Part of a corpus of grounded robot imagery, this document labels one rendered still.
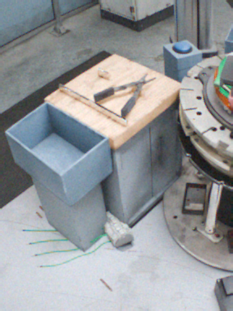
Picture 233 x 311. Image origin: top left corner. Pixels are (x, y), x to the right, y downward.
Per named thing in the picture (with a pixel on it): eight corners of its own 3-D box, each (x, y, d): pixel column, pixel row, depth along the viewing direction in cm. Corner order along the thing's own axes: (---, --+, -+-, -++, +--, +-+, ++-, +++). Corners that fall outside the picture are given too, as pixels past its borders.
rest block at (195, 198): (205, 192, 95) (205, 185, 93) (202, 210, 91) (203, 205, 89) (187, 190, 95) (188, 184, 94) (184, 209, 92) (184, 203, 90)
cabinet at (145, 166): (126, 234, 93) (115, 149, 74) (68, 192, 103) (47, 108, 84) (182, 181, 102) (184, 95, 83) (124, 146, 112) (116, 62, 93)
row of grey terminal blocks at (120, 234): (137, 244, 91) (136, 234, 88) (117, 253, 90) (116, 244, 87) (116, 214, 97) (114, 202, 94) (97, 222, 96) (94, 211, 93)
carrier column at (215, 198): (211, 238, 87) (222, 174, 72) (201, 233, 89) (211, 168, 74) (217, 230, 89) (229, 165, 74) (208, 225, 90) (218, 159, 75)
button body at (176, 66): (201, 129, 114) (201, 52, 95) (179, 138, 112) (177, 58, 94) (188, 114, 118) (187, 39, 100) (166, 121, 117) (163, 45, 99)
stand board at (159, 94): (115, 151, 74) (113, 140, 72) (45, 108, 84) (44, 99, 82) (184, 94, 83) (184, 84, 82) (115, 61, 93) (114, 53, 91)
